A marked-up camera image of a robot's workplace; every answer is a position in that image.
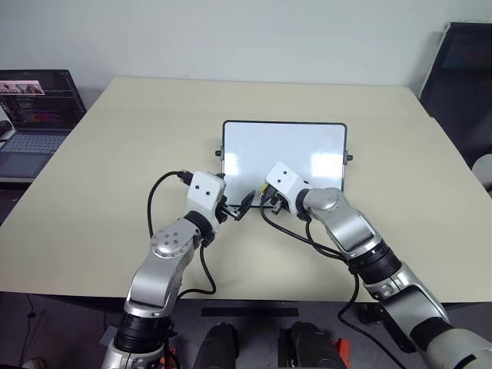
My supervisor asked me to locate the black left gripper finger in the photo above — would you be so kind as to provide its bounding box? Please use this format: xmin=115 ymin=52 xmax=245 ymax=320
xmin=234 ymin=189 xmax=256 ymax=223

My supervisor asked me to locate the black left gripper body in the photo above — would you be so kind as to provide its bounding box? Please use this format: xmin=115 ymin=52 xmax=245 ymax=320
xmin=217 ymin=194 xmax=241 ymax=224

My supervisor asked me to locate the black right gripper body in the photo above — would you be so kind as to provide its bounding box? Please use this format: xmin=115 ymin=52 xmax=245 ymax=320
xmin=259 ymin=184 xmax=294 ymax=215

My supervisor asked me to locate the small black-framed whiteboard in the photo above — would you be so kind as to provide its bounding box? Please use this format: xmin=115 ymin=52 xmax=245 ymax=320
xmin=214 ymin=120 xmax=355 ymax=211

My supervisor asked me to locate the black strip under table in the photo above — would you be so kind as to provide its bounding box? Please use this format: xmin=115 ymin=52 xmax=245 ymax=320
xmin=201 ymin=307 xmax=301 ymax=318

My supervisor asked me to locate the dark rounded shape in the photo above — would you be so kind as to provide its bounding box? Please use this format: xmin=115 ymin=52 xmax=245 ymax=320
xmin=278 ymin=321 xmax=342 ymax=369
xmin=191 ymin=321 xmax=241 ymax=369

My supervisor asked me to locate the red plastic part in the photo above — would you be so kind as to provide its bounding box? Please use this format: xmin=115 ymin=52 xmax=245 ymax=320
xmin=333 ymin=337 xmax=353 ymax=369

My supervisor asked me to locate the grey round object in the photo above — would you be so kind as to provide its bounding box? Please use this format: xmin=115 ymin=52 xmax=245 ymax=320
xmin=472 ymin=154 xmax=492 ymax=194

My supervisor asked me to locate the open dark laptop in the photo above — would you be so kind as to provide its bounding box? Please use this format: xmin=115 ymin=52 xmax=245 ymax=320
xmin=0 ymin=68 xmax=88 ymax=184

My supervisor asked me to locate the black chair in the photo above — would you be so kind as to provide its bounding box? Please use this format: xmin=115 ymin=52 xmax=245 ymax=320
xmin=418 ymin=21 xmax=492 ymax=172

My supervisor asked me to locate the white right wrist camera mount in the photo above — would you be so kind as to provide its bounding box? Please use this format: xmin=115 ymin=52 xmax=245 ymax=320
xmin=264 ymin=161 xmax=311 ymax=217

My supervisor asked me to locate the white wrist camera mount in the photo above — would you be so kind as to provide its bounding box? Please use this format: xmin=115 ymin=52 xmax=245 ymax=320
xmin=264 ymin=161 xmax=311 ymax=217
xmin=187 ymin=171 xmax=228 ymax=224

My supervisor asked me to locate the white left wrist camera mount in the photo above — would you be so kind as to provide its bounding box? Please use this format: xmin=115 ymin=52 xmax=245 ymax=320
xmin=187 ymin=171 xmax=228 ymax=224

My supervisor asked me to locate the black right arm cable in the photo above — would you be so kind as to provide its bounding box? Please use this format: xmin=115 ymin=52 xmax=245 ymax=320
xmin=258 ymin=194 xmax=409 ymax=369

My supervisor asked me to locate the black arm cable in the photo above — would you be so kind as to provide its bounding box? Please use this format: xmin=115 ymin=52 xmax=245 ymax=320
xmin=147 ymin=168 xmax=217 ymax=296
xmin=258 ymin=194 xmax=409 ymax=369

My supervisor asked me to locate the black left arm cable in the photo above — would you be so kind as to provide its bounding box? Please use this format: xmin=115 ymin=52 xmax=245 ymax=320
xmin=147 ymin=168 xmax=217 ymax=296

